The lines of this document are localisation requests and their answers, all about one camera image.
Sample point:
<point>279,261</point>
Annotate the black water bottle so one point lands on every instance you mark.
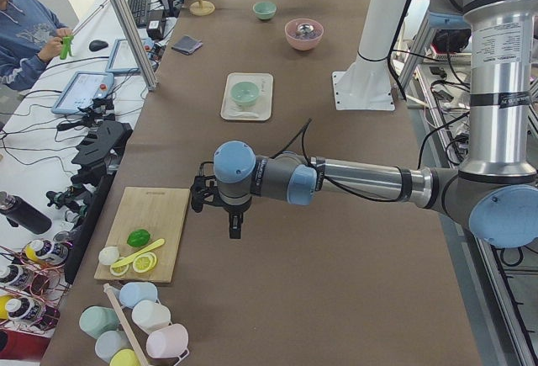
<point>21,213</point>

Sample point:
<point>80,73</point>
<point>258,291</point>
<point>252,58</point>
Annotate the cream rabbit serving tray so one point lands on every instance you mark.
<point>261,111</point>

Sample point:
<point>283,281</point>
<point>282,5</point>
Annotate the aluminium frame post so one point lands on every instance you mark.
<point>131,33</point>

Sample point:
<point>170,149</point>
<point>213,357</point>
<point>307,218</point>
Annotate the pastel yellow cup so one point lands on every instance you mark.
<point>125,357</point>

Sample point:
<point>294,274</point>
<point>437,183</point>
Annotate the pink bowl with ice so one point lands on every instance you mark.
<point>307,42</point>

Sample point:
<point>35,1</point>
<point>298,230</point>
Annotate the pastel blue cup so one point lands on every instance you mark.
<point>133,293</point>

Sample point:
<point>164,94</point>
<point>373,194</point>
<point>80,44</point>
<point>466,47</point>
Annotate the green bowl on tray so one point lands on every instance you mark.
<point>245,94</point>

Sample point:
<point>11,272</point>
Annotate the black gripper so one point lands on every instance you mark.
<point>234,211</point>

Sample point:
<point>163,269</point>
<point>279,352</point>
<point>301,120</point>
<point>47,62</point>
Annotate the blue teach pendant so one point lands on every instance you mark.
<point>81,91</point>
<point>121,61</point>

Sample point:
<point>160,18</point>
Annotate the green lime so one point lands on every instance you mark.
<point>138,238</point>

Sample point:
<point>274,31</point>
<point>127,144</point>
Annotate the wooden cutting board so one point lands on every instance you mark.
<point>161,212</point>

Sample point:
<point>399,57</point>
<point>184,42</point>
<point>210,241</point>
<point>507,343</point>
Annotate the pastel green cup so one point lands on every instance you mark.
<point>96,320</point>

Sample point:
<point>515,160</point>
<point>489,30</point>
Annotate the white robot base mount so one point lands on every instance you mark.
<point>366,84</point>

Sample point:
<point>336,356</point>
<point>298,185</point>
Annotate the white cream cup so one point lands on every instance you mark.
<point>150,316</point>

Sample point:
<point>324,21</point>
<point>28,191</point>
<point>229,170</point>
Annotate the grey folded cloth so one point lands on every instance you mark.
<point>187,45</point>

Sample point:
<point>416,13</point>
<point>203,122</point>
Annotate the person in blue hoodie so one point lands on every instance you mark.
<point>31,36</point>

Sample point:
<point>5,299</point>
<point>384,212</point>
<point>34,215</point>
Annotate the lemon slice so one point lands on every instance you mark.
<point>144,262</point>
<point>118,271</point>

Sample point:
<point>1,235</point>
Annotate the wooden cup stand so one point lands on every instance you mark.
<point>201,8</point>

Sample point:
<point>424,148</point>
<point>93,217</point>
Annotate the white garlic bulb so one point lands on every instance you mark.
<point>108,255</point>

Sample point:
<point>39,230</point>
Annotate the yellow plastic knife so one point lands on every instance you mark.
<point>129,259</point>

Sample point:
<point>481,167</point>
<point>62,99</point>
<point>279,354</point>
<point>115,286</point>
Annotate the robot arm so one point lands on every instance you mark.
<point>492,193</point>

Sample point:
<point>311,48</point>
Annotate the metal ice scoop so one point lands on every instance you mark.
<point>304,29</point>

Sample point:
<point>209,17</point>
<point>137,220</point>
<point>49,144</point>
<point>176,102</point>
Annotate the pastel pink cup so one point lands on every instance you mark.
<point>168,342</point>

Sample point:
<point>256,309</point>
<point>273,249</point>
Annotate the black keyboard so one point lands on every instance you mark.
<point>139,10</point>

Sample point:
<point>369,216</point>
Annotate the green bowl robot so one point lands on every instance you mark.
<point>264,10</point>

